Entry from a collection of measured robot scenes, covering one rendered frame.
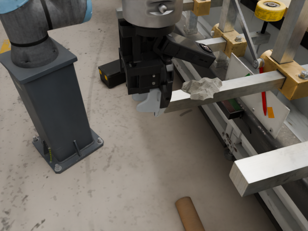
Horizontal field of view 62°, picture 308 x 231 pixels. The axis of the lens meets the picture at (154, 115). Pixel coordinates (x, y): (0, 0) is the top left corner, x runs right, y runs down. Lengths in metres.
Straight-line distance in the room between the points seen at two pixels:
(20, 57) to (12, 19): 0.15
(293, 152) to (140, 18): 0.26
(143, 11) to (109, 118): 1.38
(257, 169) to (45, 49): 1.00
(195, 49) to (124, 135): 1.20
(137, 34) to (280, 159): 0.26
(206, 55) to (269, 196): 0.91
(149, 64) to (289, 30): 0.33
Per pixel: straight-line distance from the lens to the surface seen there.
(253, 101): 0.75
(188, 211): 1.24
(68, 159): 1.52
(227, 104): 0.77
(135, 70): 0.41
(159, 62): 0.43
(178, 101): 0.52
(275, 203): 1.26
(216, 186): 1.42
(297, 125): 0.91
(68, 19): 1.13
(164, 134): 1.59
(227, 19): 0.84
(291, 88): 0.63
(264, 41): 0.91
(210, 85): 0.53
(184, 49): 0.44
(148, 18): 0.37
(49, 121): 1.30
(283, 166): 0.32
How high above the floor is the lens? 1.20
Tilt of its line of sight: 45 degrees down
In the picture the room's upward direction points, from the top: straight up
